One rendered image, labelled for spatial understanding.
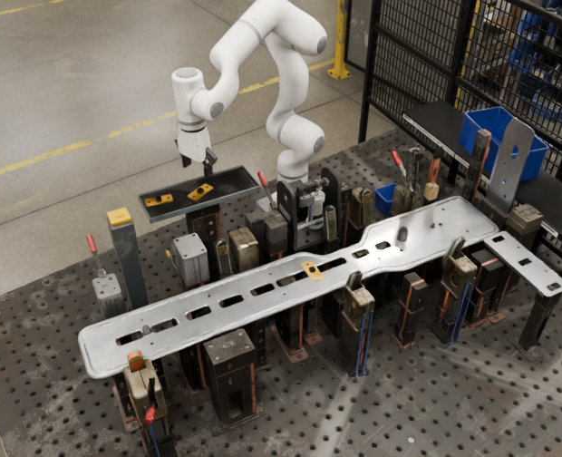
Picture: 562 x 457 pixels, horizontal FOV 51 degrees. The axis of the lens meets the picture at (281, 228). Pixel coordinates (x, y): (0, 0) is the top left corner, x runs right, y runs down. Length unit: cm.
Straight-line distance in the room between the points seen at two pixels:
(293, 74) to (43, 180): 251
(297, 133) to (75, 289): 100
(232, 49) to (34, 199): 252
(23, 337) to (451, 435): 143
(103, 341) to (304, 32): 107
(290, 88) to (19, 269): 206
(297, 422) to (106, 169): 269
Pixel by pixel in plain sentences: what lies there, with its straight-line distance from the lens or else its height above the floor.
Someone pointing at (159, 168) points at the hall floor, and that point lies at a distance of 408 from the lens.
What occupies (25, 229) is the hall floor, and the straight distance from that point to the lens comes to 382.
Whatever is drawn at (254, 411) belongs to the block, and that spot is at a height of 73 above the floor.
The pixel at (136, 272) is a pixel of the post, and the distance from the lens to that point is 199.
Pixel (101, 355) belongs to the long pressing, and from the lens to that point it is 171.
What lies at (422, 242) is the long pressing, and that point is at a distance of 200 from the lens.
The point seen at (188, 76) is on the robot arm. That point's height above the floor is 157.
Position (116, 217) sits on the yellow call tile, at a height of 116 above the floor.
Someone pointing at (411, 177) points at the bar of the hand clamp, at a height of 112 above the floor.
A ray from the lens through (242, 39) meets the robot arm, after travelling 175.
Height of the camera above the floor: 231
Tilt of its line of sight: 41 degrees down
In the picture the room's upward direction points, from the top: straight up
